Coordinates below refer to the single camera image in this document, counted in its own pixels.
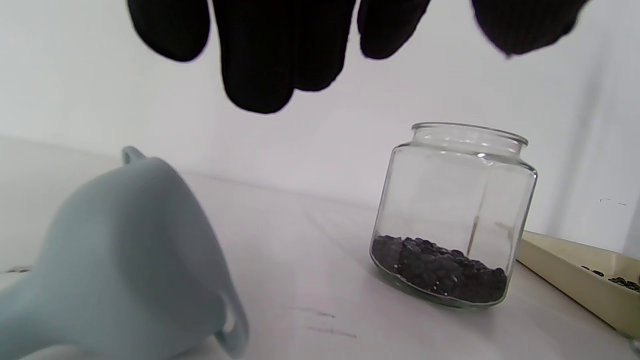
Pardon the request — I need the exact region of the beige baking tray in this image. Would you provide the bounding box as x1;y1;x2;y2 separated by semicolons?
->
515;231;640;341

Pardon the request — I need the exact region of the light blue funnel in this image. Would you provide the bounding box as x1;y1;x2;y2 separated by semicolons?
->
0;146;249;360

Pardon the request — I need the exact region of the group of dark coffee beans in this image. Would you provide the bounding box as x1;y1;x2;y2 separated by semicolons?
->
581;265;640;292
371;235;508;304

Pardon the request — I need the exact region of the person's left hand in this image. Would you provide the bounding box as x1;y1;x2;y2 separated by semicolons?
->
127;0;591;115

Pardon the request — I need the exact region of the clear glass jar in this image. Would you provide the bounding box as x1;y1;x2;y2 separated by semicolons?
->
370;122;538;309

